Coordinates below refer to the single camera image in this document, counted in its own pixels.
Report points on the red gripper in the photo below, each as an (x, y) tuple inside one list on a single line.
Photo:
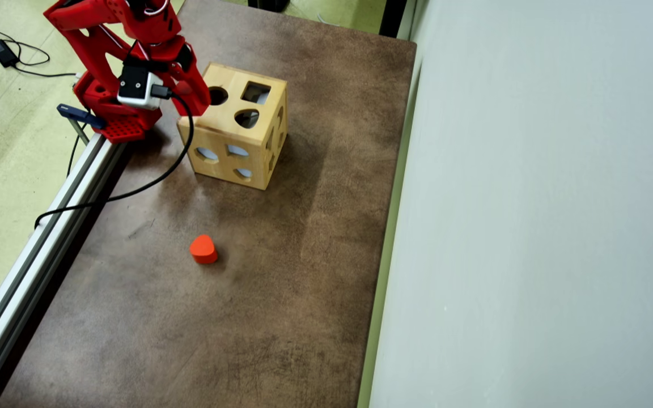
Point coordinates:
[(193, 86)]

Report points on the red robot arm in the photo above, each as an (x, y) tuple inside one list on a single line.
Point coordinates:
[(94, 45)]

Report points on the wooden shape sorter box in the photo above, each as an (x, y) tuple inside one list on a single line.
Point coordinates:
[(236, 136)]

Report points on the black object on floor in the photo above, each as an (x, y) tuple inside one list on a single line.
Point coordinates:
[(268, 4)]

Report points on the blue table clamp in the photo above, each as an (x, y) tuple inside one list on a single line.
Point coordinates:
[(79, 115)]

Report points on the orange-red heart block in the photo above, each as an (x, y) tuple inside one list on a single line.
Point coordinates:
[(202, 248)]

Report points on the black power adapter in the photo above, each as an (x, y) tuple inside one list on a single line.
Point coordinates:
[(3, 53)]

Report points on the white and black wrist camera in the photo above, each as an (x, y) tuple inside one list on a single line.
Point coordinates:
[(138, 86)]

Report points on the dark vertical post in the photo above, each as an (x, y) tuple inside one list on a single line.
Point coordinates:
[(392, 17)]

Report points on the aluminium profile rail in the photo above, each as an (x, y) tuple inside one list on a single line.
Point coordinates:
[(32, 255)]

